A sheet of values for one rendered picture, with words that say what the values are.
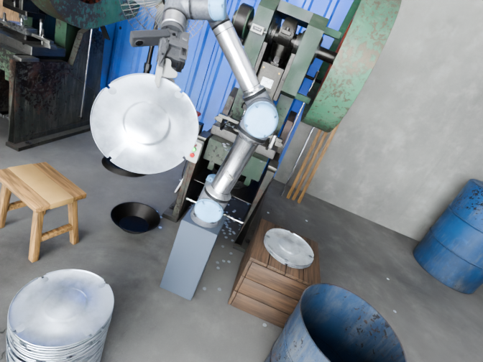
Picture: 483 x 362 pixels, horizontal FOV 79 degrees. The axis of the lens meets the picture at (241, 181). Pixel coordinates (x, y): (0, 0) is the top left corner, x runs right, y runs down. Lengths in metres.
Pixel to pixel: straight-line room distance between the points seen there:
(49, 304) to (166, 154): 0.61
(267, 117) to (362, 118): 2.26
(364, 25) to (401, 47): 1.64
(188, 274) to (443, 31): 2.87
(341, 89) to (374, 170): 1.91
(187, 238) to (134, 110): 0.74
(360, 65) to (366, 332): 1.20
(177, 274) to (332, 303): 0.75
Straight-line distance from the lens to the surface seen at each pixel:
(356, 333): 1.55
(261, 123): 1.03
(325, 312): 1.52
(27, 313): 1.16
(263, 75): 1.91
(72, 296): 1.18
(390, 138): 3.33
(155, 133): 0.87
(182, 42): 1.01
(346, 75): 1.58
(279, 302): 1.66
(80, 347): 1.13
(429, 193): 3.65
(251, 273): 1.56
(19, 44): 2.66
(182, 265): 1.54
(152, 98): 0.91
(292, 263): 1.58
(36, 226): 1.64
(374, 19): 1.65
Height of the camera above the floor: 1.26
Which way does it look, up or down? 25 degrees down
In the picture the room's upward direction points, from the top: 22 degrees clockwise
